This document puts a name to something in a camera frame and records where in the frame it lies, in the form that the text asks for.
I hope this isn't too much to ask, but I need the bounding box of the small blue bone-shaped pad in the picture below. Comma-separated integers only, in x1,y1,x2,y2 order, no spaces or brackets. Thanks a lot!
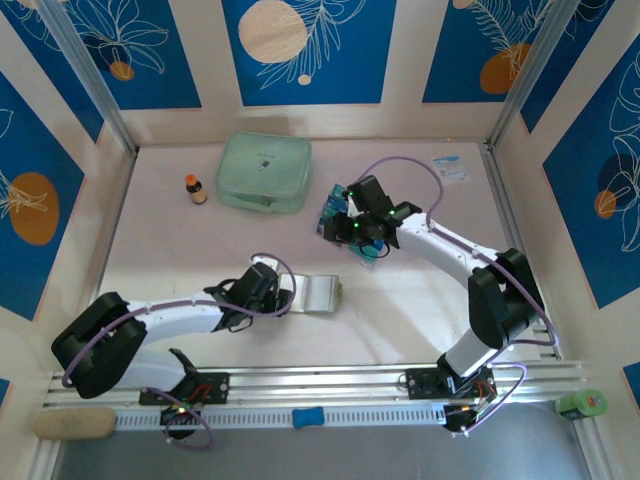
291,407,325,430

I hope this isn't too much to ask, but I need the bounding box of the aluminium table edge rail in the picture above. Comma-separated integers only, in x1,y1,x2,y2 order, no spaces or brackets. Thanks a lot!
74,148,139,374
479,142,564,362

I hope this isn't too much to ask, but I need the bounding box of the aluminium frame post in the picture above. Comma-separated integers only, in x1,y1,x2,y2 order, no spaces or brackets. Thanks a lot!
35,0,140,155
485,0,587,149

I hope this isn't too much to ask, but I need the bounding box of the beige oblong sponge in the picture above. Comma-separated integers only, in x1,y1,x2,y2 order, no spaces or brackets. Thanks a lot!
33,406,117,441

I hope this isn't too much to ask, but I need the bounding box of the white slotted cable duct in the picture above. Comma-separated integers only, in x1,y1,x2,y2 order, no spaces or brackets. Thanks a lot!
113,403,447,430

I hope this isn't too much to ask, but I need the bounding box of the white blue sachet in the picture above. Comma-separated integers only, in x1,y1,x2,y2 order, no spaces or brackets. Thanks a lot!
430,154,473,187

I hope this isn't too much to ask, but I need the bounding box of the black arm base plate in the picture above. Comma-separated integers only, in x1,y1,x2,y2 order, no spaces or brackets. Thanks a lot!
405,367,496,401
138,372,231,406

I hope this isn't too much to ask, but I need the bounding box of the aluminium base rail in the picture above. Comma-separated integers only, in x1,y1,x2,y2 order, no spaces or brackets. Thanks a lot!
43,360,589,407

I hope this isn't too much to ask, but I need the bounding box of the mint green zip pouch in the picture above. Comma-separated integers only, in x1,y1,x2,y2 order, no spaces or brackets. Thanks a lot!
214,130,314,215

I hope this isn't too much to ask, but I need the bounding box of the brown bottle orange cap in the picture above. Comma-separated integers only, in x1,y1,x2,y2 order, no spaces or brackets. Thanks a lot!
183,173,209,206

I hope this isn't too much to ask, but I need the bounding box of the black base electronics module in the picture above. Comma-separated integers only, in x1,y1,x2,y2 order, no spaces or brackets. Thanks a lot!
158,403,202,442
442,402,496,436

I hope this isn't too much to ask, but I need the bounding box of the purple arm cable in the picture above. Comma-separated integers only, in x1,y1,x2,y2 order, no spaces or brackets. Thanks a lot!
62,252,297,451
357,156,560,435

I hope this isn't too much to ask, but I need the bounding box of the group of teal packets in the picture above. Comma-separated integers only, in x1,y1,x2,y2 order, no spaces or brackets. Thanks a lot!
314,182,389,271

